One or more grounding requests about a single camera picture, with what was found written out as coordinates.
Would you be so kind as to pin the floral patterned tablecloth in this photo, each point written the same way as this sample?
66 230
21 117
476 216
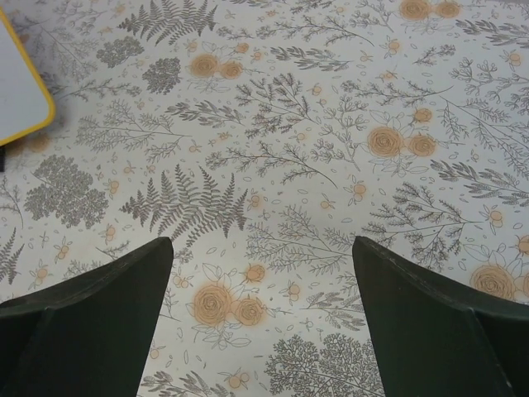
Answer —
262 138

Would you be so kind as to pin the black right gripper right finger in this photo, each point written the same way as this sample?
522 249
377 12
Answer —
434 336

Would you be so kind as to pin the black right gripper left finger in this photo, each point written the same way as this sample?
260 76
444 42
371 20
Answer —
89 335

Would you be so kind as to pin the yellow framed whiteboard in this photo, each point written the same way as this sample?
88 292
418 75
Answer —
26 105

